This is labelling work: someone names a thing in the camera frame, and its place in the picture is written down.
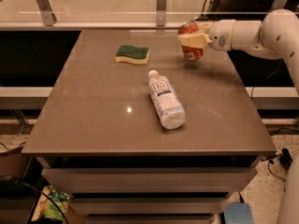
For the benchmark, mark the green snack bag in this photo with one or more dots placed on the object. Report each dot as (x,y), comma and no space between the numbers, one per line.
(51,206)

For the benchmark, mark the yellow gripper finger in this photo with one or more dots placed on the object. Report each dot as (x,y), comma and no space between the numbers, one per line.
(194,40)
(204,26)

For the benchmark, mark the green and yellow sponge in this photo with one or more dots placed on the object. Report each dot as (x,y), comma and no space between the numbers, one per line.
(132,54)

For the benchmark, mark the red coke can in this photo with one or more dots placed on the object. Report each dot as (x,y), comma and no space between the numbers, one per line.
(190,54)

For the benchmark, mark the grey drawer cabinet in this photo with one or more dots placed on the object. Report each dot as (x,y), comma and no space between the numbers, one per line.
(100,140)

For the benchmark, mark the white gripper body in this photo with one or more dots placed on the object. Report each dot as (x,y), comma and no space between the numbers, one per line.
(220,34)

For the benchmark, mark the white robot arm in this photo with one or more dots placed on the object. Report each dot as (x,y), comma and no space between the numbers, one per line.
(273,194)

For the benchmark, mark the glass railing with metal posts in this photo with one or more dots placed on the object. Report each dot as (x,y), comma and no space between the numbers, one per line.
(80,14)

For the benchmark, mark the clear plastic water bottle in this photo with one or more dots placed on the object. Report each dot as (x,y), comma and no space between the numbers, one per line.
(167,104)

